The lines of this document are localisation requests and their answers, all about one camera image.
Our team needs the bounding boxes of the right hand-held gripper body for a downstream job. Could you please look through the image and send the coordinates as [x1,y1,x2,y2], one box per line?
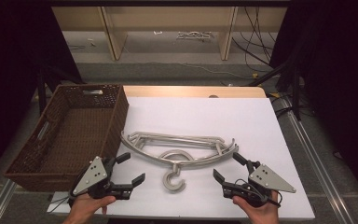
[222,160,297,209]

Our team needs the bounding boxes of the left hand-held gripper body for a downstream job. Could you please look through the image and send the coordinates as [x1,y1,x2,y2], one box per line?
[69,156,133,201]

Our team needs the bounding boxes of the grey plastic clothes hanger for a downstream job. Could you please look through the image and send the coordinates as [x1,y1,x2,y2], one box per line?
[120,132,239,194]
[119,130,240,194]
[120,131,239,194]

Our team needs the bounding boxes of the brown woven basket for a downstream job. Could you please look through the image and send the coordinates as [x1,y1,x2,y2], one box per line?
[4,83,131,192]

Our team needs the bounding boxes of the person's left hand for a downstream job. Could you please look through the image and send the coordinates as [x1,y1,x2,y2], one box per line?
[63,193,117,224]

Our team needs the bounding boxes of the person's right hand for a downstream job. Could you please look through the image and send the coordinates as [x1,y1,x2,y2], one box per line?
[231,189,282,224]

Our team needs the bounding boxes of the white table cover sheet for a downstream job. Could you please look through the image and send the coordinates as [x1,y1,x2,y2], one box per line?
[47,96,317,222]

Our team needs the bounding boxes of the black stand legs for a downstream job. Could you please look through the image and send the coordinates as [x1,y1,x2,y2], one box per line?
[247,57,303,121]

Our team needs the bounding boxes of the black curtain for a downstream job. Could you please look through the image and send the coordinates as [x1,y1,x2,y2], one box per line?
[268,0,358,200]
[0,0,84,188]

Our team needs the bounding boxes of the white plastic pile on floor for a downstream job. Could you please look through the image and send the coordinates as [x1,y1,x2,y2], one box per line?
[175,30,214,42]

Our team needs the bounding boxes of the beige wooden shelf unit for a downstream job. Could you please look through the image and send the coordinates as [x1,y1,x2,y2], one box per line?
[51,6,289,62]

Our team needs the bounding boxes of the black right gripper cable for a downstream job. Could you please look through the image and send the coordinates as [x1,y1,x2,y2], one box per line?
[233,177,283,208]

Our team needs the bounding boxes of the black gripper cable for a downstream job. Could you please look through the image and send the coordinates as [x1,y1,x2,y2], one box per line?
[48,194,74,214]
[233,177,283,208]

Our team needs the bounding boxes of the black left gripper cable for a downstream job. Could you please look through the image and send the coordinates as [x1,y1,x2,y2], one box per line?
[48,194,74,214]

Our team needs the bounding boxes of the black cable bundle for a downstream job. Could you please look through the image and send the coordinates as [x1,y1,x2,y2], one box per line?
[231,6,278,73]

